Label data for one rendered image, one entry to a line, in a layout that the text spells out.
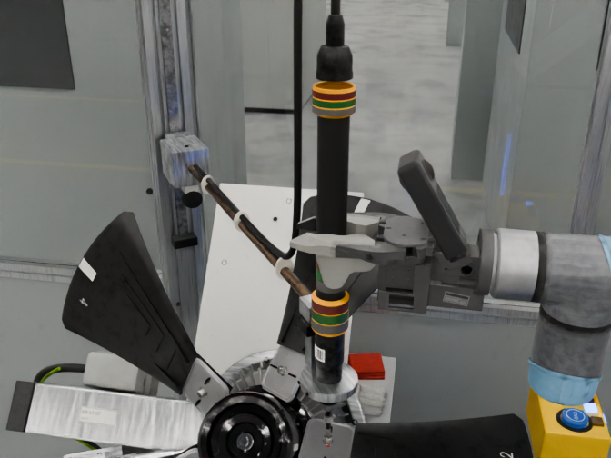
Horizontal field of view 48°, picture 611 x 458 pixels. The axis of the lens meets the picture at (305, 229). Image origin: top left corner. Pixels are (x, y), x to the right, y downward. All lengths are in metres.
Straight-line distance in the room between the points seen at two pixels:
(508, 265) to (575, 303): 0.08
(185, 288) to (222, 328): 0.36
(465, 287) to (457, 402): 1.02
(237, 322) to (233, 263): 0.10
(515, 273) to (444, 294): 0.08
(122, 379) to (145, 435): 0.11
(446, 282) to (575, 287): 0.13
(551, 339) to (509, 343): 0.88
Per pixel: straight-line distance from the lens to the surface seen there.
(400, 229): 0.74
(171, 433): 1.07
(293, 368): 0.91
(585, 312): 0.75
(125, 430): 1.09
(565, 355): 0.78
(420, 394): 1.74
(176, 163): 1.28
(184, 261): 1.49
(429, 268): 0.72
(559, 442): 1.18
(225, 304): 1.18
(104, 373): 1.14
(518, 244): 0.72
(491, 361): 1.68
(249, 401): 0.86
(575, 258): 0.73
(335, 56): 0.67
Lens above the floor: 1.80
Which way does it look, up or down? 25 degrees down
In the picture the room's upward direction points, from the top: straight up
